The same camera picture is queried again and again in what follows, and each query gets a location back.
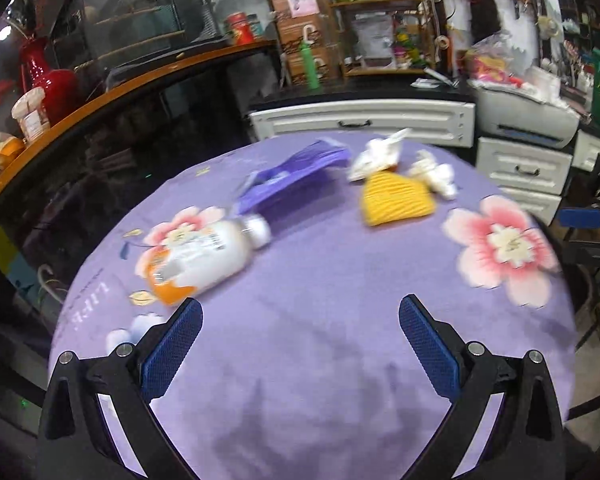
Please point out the glass display cage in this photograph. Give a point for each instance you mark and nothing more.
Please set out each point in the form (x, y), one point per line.
(140, 10)

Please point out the clear plastic snack cup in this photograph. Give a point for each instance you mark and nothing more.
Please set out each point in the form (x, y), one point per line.
(30, 115)

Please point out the brown printed box stack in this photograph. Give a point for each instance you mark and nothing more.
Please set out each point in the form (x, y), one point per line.
(305, 30)

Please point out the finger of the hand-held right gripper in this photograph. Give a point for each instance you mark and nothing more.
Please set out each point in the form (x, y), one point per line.
(595, 255)
(582, 218)

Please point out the green bottle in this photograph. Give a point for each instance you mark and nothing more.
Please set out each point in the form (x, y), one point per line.
(311, 67)

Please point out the red tin can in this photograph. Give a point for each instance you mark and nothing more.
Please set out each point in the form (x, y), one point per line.
(240, 29)

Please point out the orange white plastic bottle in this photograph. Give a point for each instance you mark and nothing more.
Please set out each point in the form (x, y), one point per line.
(200, 255)

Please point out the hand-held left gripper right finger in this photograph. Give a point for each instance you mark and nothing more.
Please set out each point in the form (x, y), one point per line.
(430, 347)

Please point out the wooden desk rack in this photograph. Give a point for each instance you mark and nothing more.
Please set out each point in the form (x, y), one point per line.
(380, 5)

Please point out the plastic bag red packets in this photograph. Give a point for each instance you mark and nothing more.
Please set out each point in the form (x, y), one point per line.
(490, 60)

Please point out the white wide drawer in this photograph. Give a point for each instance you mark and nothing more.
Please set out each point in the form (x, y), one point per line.
(360, 120)

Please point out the teal jar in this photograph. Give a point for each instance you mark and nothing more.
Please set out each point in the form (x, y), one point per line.
(255, 27)

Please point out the purple plastic packet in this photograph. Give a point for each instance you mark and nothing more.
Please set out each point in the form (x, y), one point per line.
(290, 175)

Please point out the white printer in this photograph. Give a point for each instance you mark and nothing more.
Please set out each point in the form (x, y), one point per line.
(525, 115)

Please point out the red vase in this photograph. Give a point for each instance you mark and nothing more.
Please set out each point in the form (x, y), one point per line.
(47, 85)

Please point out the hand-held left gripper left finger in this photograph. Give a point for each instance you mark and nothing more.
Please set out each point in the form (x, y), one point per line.
(172, 347)

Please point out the wooden counter shelf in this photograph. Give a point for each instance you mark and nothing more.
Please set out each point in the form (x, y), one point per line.
(105, 95)

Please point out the yellow foam fruit net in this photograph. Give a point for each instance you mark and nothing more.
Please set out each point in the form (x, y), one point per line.
(397, 200)

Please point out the purple floral tablecloth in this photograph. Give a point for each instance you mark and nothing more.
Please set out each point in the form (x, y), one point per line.
(320, 320)

